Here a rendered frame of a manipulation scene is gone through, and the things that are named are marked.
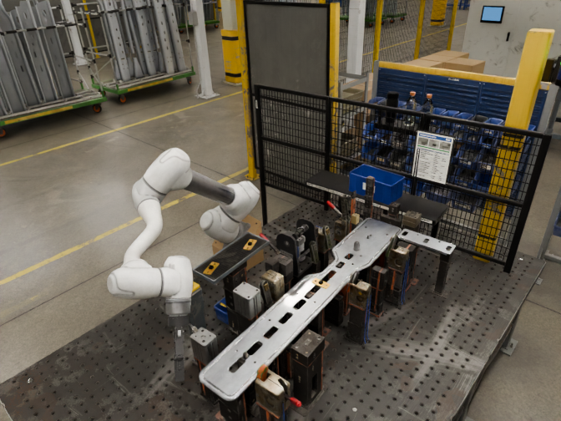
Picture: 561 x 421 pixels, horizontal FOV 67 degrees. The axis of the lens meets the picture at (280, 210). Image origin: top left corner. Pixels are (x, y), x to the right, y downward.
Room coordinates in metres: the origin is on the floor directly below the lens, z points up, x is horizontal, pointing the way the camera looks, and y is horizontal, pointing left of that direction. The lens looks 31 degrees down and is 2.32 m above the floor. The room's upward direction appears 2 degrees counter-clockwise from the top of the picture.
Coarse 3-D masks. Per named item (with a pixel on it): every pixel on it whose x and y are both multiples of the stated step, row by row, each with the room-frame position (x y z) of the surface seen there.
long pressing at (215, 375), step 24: (360, 240) 1.89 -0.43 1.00; (384, 240) 1.88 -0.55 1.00; (336, 264) 1.69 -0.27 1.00; (360, 264) 1.68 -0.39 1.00; (336, 288) 1.51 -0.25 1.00; (264, 312) 1.37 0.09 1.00; (312, 312) 1.36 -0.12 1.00; (240, 336) 1.24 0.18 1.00; (288, 336) 1.23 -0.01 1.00; (216, 360) 1.12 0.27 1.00; (264, 360) 1.11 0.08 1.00; (216, 384) 1.01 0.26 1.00; (240, 384) 1.01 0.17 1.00
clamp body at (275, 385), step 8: (272, 376) 0.99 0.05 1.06; (256, 384) 0.97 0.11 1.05; (264, 384) 0.96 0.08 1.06; (272, 384) 0.96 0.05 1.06; (280, 384) 0.98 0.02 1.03; (288, 384) 0.96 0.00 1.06; (256, 392) 0.97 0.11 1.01; (264, 392) 0.95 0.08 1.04; (272, 392) 0.93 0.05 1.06; (280, 392) 0.93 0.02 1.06; (288, 392) 0.95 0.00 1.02; (256, 400) 0.97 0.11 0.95; (264, 400) 0.95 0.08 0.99; (272, 400) 0.92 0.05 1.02; (280, 400) 0.92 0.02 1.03; (288, 400) 0.95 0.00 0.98; (264, 408) 0.95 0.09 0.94; (272, 408) 0.93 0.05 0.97; (280, 408) 0.92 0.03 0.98; (264, 416) 0.96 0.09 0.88; (272, 416) 0.96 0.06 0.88; (280, 416) 0.94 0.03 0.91
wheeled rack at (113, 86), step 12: (84, 12) 8.52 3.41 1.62; (96, 12) 8.47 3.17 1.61; (108, 12) 8.62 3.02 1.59; (84, 48) 8.78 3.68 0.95; (108, 48) 8.17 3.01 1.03; (156, 72) 9.50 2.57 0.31; (180, 72) 9.40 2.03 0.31; (192, 72) 9.51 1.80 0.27; (96, 84) 8.71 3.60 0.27; (108, 84) 8.42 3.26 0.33; (120, 84) 8.57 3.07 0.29; (132, 84) 8.51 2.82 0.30; (144, 84) 8.59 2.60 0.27; (156, 84) 8.79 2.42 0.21; (120, 96) 8.26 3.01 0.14
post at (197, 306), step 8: (200, 288) 1.38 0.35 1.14; (192, 296) 1.34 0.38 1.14; (200, 296) 1.37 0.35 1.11; (192, 304) 1.33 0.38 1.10; (200, 304) 1.36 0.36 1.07; (192, 312) 1.33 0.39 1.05; (200, 312) 1.37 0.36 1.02; (192, 320) 1.34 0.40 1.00; (200, 320) 1.36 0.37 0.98; (192, 360) 1.37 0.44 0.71
